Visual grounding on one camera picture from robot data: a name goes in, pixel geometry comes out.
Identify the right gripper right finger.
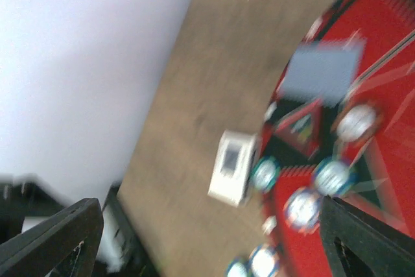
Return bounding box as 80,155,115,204
320,196,414,276

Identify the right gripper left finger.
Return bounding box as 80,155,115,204
1,198,103,276

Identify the purple chip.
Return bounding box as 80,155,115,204
283,187,322,235
248,244,280,277

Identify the green poker chip stack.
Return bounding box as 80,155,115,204
225,258,250,277

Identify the brown chip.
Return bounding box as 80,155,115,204
333,103,382,144

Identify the triangular all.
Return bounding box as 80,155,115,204
274,99,322,159

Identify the dealt blue backed card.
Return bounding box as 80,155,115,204
278,39,366,107

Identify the round red black poker mat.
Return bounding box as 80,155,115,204
258,0,414,276

